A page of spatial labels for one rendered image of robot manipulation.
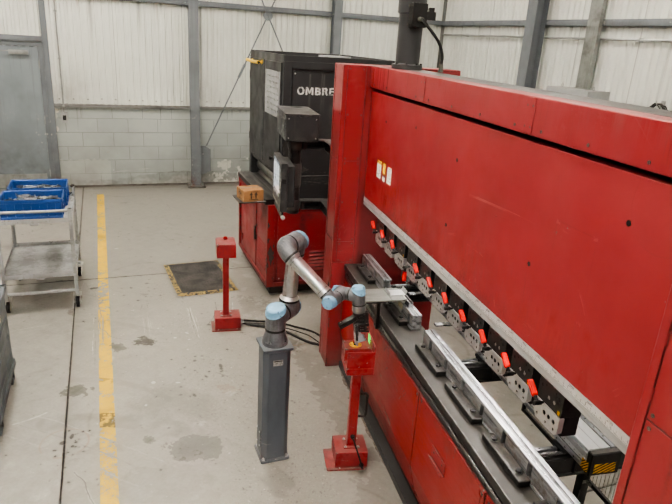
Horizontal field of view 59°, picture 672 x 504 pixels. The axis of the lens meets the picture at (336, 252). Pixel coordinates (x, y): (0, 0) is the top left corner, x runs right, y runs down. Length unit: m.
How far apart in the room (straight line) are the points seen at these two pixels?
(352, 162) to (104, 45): 6.41
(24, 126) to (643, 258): 9.24
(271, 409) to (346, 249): 1.39
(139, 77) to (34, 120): 1.67
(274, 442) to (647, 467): 2.53
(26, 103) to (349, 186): 6.71
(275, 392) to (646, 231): 2.35
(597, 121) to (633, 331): 0.64
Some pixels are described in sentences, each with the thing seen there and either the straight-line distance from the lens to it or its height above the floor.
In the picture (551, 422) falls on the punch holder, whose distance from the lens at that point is 2.33.
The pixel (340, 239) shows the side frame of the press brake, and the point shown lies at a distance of 4.37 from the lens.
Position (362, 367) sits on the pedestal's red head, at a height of 0.71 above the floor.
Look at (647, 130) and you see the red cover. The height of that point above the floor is 2.27.
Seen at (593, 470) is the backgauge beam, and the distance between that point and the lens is 2.70.
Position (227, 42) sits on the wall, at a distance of 10.21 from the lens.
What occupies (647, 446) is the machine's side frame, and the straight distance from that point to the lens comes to 1.64.
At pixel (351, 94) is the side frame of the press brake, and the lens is 4.16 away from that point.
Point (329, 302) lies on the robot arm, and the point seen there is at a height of 1.14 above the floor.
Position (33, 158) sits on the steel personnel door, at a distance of 10.24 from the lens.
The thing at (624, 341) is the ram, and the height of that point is 1.66.
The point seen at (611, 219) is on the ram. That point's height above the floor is 1.99.
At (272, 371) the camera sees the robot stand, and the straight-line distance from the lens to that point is 3.50.
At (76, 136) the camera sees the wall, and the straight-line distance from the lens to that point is 10.17.
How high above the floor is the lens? 2.45
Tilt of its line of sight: 20 degrees down
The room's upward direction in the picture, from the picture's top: 4 degrees clockwise
